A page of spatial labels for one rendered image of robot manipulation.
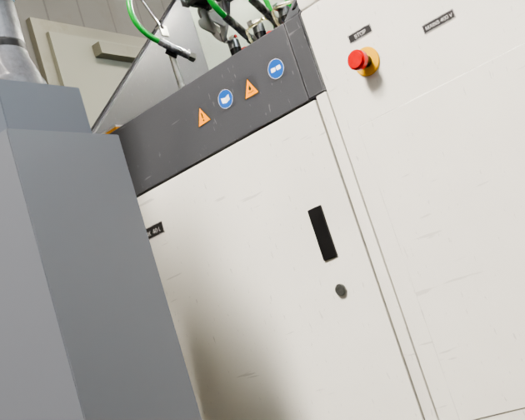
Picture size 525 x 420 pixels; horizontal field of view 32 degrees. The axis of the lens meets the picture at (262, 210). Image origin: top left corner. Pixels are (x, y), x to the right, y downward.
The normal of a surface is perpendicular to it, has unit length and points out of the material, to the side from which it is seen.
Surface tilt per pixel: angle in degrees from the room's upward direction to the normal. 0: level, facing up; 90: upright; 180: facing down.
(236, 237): 90
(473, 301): 90
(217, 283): 90
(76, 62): 90
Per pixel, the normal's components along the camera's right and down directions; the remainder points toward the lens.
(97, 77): 0.76, -0.35
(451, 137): -0.62, 0.04
